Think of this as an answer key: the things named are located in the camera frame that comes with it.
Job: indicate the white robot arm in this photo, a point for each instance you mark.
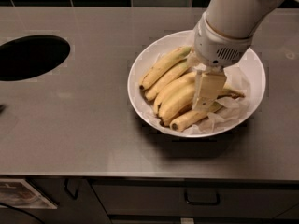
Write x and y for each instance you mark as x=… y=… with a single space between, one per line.
x=237 y=18

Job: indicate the hidden lower yellow banana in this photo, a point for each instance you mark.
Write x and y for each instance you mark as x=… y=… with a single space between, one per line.
x=166 y=122

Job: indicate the white round bowl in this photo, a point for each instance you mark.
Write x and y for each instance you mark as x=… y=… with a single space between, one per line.
x=146 y=59

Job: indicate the bottom yellow banana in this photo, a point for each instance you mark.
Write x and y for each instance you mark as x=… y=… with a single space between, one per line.
x=189 y=118

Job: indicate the grey cabinet door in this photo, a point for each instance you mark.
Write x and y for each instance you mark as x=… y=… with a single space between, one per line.
x=86 y=209

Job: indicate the white paper liner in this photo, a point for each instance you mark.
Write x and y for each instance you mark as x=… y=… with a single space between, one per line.
x=233 y=109

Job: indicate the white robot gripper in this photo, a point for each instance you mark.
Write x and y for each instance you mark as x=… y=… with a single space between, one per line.
x=215 y=49

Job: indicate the black drawer handle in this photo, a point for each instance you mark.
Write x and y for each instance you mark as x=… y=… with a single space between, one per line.
x=202 y=197

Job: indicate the black cabinet door handle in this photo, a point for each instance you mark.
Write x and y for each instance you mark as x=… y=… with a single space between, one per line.
x=71 y=188

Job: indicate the large yellow banana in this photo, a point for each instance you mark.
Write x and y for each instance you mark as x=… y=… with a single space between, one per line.
x=176 y=101

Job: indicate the grey drawer front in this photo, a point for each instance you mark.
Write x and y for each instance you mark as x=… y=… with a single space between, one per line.
x=168 y=201

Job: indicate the printed paper sheet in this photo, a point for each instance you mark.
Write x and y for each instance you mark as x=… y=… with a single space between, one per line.
x=22 y=194

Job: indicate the dark round counter hole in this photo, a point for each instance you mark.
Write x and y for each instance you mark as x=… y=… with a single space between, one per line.
x=31 y=56

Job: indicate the top yellow banana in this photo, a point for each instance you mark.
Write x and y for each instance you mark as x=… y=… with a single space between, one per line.
x=162 y=66

